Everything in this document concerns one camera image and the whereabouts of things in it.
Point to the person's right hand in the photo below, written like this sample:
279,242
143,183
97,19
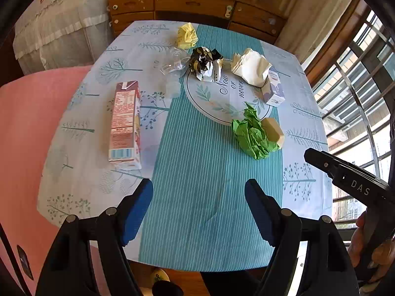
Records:
356,243

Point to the clear plastic packaging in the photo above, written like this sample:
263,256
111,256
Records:
174,64

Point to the barred window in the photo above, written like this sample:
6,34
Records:
364,67

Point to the pink milk carton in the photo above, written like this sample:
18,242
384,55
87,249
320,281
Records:
123,123

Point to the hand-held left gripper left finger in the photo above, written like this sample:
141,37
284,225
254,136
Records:
135,212

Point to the person's left leg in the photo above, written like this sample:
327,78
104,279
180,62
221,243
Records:
168,289

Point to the green paper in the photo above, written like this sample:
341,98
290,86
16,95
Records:
250,135

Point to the white paper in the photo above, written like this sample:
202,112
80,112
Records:
251,66

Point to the black white wrapper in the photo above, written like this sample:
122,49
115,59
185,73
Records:
203,64

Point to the pink bed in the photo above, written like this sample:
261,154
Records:
27,145

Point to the yellow slipper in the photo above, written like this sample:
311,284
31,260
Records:
159,276

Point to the person's right leg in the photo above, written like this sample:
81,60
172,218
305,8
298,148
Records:
231,285

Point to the yellow paper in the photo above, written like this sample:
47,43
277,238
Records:
186,37

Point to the blue tree print tablecloth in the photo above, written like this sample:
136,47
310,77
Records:
200,175

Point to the wooden dresser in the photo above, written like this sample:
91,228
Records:
191,4

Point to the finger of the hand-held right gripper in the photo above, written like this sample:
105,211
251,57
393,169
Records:
321,162

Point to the person's leg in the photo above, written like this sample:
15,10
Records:
231,285
168,289

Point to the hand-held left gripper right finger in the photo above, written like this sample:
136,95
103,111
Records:
262,212

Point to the white lace cover cloth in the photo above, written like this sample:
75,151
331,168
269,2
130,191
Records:
61,30

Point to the white drawer lock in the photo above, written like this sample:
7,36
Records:
228,11

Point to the small tan box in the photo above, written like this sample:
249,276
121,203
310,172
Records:
273,131

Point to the small white purple box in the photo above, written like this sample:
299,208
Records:
274,92

